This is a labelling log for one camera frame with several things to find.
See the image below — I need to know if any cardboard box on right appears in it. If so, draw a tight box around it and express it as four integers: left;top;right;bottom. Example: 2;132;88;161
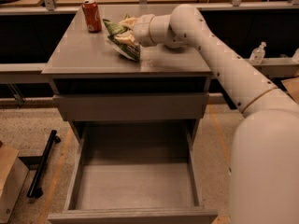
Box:
282;77;299;104

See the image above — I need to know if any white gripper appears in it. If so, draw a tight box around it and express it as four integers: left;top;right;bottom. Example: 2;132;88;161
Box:
115;14;155;47

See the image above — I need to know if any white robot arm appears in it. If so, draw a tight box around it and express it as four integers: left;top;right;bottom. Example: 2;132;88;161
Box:
121;4;299;224

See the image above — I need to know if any open grey middle drawer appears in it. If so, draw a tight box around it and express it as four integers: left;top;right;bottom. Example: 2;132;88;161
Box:
48;120;218;224

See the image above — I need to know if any green jalapeno chip bag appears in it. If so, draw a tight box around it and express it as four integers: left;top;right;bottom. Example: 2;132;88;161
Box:
103;14;140;62

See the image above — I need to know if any cardboard box on left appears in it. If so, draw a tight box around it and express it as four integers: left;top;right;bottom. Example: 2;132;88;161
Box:
0;144;28;224

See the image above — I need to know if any red soda can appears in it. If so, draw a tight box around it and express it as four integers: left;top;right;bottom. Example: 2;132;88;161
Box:
81;0;102;33

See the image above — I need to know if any cardboard box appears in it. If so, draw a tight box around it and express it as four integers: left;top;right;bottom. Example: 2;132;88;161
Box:
0;144;28;224
282;77;299;104

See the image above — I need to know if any grey metal railing frame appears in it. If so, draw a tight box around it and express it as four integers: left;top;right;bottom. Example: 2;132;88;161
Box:
0;0;299;110

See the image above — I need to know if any clear sanitizer pump bottle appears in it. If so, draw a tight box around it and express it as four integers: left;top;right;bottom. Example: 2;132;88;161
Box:
249;41;266;65

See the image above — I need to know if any closed grey top drawer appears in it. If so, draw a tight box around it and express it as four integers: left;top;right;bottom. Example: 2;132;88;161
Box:
53;93;208;121

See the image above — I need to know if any black metal bar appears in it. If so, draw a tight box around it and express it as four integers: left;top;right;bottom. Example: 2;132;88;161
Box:
27;130;61;198

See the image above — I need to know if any grey drawer cabinet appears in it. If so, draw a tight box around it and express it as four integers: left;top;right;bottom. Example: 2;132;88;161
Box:
43;12;211;142

